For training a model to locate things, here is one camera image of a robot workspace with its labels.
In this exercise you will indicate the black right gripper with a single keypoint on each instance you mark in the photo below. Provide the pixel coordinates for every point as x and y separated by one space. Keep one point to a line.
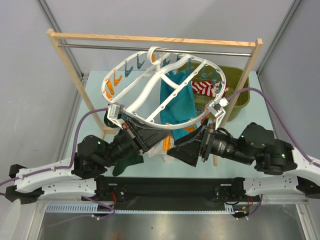
203 144

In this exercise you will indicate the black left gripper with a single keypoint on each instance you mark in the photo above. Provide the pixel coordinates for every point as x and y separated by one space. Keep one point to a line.
143 137

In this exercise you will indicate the orange clothespin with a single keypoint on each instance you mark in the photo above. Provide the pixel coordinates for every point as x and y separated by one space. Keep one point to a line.
190 128
167 142

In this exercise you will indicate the white round clip hanger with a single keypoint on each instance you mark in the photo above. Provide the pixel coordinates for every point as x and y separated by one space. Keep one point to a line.
158 92

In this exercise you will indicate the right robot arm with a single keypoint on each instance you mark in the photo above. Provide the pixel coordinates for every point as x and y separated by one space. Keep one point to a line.
288 168

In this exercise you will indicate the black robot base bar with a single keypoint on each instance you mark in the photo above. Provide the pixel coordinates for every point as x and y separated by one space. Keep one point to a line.
128 188

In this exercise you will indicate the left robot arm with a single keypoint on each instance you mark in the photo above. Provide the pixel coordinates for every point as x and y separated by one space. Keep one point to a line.
92 158

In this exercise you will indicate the teal cloth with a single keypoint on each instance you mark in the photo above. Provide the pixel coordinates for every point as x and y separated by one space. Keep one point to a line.
182 107

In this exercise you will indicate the red white striped sock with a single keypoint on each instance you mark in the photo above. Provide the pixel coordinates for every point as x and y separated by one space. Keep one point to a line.
206 88

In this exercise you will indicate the metal hanging rod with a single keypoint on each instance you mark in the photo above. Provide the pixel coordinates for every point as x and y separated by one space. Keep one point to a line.
160 50

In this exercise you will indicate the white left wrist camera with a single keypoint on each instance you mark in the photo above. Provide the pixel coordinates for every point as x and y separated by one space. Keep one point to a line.
114 115

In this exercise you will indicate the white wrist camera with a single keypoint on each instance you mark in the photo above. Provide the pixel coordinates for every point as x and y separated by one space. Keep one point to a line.
114 115
216 108

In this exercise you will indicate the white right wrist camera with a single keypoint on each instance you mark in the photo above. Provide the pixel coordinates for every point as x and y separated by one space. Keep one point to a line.
216 108

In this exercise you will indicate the wooden drying rack frame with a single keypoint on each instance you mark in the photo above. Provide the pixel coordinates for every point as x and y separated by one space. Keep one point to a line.
155 42

